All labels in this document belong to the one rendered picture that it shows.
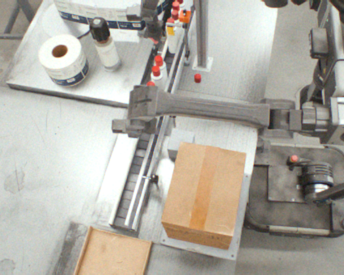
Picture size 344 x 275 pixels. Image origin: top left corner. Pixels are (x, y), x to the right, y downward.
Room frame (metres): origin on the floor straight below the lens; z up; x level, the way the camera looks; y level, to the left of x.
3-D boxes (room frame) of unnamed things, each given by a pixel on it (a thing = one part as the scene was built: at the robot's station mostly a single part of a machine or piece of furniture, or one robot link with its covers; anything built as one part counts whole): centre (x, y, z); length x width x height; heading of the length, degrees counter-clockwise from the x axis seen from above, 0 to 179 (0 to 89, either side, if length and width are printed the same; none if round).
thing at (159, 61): (1.00, 0.01, 0.98); 0.05 x 0.05 x 0.20
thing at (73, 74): (1.19, 0.45, 0.95); 0.20 x 0.20 x 0.14
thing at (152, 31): (1.15, 0.01, 1.13); 0.10 x 0.07 x 0.07; 158
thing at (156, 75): (0.95, 0.03, 0.98); 0.05 x 0.05 x 0.20
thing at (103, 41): (1.18, 0.24, 1.03); 0.09 x 0.09 x 0.30
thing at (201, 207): (0.41, -0.08, 0.99); 0.30 x 0.24 x 0.27; 159
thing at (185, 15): (1.13, -0.09, 1.05); 0.10 x 0.04 x 0.33; 68
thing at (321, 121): (0.43, -0.38, 1.45); 0.09 x 0.08 x 0.12; 165
